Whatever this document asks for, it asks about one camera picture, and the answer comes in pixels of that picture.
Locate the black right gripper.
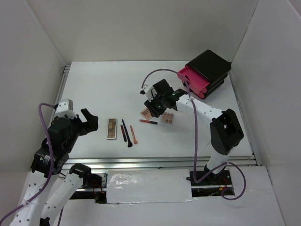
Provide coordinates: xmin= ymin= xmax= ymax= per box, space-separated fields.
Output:
xmin=144 ymin=93 xmax=167 ymax=118

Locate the pink top drawer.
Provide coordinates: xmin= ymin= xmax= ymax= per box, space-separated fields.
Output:
xmin=179 ymin=66 xmax=210 ymax=89

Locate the pink drawer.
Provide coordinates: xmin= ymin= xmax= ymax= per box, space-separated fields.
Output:
xmin=179 ymin=66 xmax=210 ymax=89
xmin=190 ymin=88 xmax=209 ymax=99

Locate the orange lip gloss tube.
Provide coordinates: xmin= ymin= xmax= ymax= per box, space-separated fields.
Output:
xmin=139 ymin=119 xmax=158 ymax=125

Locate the red slim lip liner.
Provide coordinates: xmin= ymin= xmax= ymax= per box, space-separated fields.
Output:
xmin=120 ymin=125 xmax=127 ymax=142

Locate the black makeup brush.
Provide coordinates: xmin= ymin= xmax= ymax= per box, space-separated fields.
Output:
xmin=122 ymin=119 xmax=133 ymax=147

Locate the pink makeup brush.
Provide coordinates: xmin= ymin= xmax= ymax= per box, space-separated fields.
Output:
xmin=130 ymin=125 xmax=138 ymax=145

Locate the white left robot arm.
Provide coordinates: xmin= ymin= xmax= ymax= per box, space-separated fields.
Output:
xmin=7 ymin=103 xmax=102 ymax=226

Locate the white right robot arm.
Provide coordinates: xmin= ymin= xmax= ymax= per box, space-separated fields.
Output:
xmin=140 ymin=79 xmax=244 ymax=185

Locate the clear nine-pan eyeshadow palette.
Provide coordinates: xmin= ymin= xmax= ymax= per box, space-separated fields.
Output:
xmin=161 ymin=112 xmax=174 ymax=124

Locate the long silver eyeshadow palette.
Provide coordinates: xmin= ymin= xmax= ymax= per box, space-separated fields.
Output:
xmin=106 ymin=118 xmax=117 ymax=140

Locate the square brown eyeshadow palette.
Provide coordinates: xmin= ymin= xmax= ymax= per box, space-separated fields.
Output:
xmin=140 ymin=108 xmax=152 ymax=120

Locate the black drawer organizer cabinet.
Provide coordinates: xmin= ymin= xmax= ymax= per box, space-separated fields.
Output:
xmin=186 ymin=49 xmax=231 ymax=95

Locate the white taped cover panel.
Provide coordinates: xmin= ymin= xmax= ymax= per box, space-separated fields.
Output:
xmin=106 ymin=169 xmax=193 ymax=204

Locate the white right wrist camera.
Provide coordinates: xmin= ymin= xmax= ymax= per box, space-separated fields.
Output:
xmin=140 ymin=84 xmax=157 ymax=101

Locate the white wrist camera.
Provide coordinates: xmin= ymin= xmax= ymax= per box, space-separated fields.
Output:
xmin=55 ymin=99 xmax=78 ymax=120
xmin=140 ymin=84 xmax=157 ymax=101

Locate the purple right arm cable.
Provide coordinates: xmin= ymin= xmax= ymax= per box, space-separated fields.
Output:
xmin=140 ymin=68 xmax=247 ymax=201

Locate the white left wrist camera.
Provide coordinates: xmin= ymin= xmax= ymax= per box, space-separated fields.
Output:
xmin=55 ymin=99 xmax=78 ymax=120

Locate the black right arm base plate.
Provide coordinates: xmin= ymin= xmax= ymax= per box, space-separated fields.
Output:
xmin=186 ymin=169 xmax=232 ymax=188

